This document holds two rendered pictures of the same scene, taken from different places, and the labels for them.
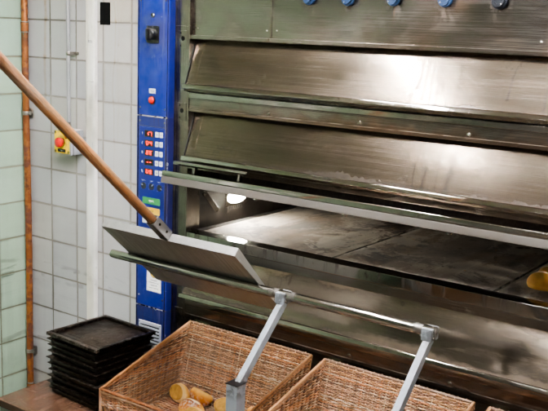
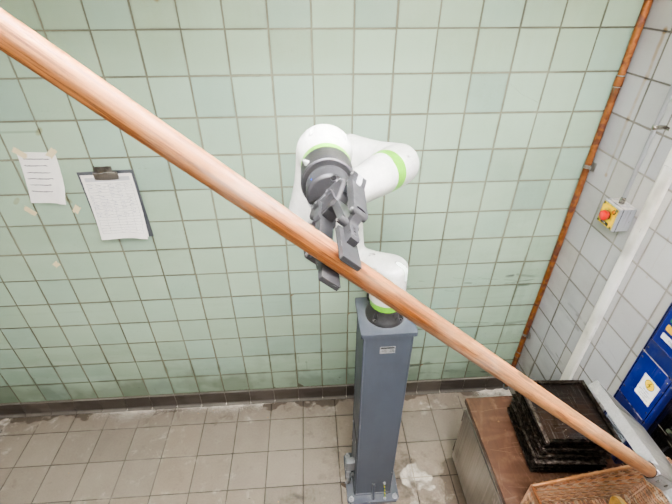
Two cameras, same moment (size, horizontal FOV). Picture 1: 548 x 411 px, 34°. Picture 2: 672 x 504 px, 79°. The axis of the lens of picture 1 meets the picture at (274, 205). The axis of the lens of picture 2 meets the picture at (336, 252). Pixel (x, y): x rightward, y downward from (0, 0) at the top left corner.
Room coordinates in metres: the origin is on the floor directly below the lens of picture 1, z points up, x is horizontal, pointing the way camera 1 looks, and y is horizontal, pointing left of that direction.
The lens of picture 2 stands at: (1.83, 0.44, 2.25)
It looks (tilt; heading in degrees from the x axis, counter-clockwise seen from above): 34 degrees down; 51
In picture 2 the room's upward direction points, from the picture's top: straight up
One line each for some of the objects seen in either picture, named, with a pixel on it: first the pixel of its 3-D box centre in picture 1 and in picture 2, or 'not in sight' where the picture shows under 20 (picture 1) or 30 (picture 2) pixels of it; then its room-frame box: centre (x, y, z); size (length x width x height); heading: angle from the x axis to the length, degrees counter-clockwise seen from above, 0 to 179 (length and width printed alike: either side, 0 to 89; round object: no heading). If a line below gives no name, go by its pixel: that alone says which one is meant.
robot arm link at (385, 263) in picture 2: not in sight; (384, 280); (2.68, 1.21, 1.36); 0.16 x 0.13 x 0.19; 109
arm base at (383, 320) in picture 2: not in sight; (383, 298); (2.71, 1.24, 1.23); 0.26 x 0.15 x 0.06; 55
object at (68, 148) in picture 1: (68, 141); (615, 214); (3.59, 0.84, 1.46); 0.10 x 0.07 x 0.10; 55
